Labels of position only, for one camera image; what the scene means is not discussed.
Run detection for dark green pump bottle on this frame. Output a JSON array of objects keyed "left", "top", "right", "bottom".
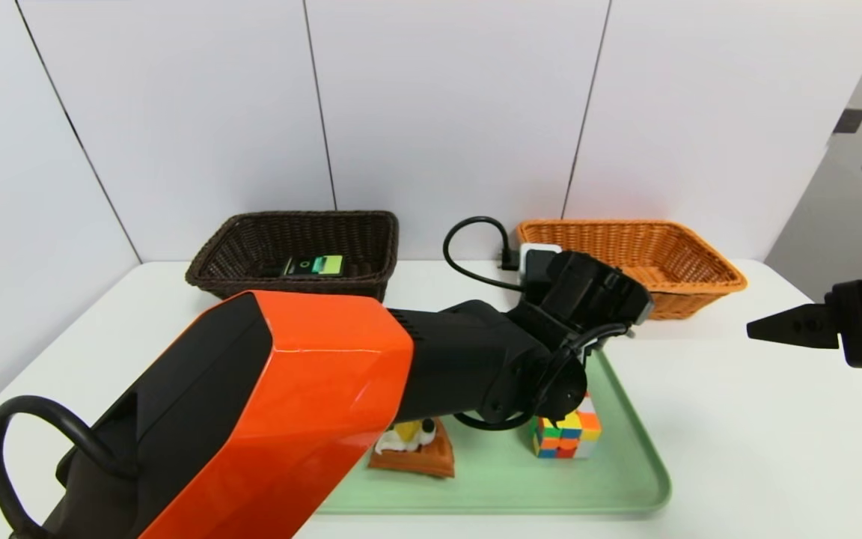
[{"left": 259, "top": 255, "right": 346, "bottom": 278}]

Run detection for toy waffle with cream fruit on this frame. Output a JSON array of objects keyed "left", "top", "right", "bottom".
[{"left": 369, "top": 418, "right": 456, "bottom": 478}]

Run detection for dark brown wicker basket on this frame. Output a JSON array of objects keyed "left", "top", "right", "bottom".
[{"left": 186, "top": 210, "right": 400, "bottom": 308}]

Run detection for orange wicker basket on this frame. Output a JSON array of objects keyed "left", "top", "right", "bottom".
[{"left": 516, "top": 219, "right": 748, "bottom": 321}]

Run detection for multicoloured puzzle cube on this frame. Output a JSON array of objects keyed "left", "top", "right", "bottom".
[{"left": 530, "top": 393, "right": 602, "bottom": 460}]

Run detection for light green plastic tray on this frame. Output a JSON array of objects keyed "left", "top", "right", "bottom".
[{"left": 317, "top": 329, "right": 673, "bottom": 516}]

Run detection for thin black left wrist cable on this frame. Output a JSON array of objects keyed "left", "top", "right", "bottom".
[{"left": 443, "top": 216, "right": 522, "bottom": 293}]

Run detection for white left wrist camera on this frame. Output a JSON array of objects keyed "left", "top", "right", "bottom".
[{"left": 519, "top": 242, "right": 563, "bottom": 285}]

